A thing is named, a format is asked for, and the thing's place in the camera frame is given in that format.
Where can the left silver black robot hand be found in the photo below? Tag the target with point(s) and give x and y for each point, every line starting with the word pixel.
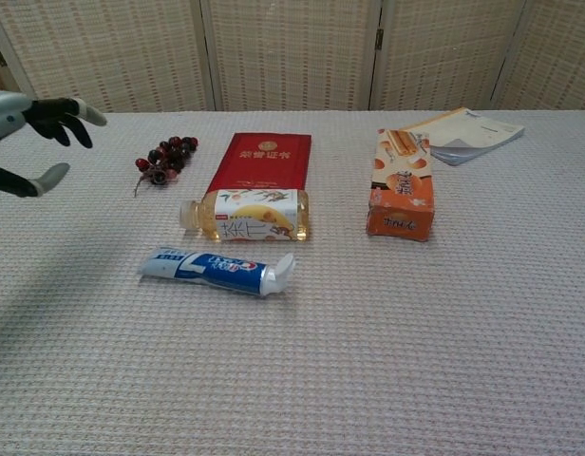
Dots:
pixel 50 116

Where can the blue white toothpaste tube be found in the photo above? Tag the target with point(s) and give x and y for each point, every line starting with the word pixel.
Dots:
pixel 212 271

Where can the dark red grape bunch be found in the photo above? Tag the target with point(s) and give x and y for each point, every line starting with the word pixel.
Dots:
pixel 171 149

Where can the red certificate folder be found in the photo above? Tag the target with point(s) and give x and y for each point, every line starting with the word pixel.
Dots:
pixel 269 161

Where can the tea bottle with white label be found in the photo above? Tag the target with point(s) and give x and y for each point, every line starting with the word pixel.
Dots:
pixel 254 216

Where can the light woven tablecloth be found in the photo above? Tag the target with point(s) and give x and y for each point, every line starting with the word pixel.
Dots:
pixel 292 356

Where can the orange biscuit box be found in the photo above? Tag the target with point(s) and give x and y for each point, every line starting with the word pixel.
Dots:
pixel 399 190

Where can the white notebook with yellow spine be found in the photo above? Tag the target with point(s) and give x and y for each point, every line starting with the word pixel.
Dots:
pixel 473 135

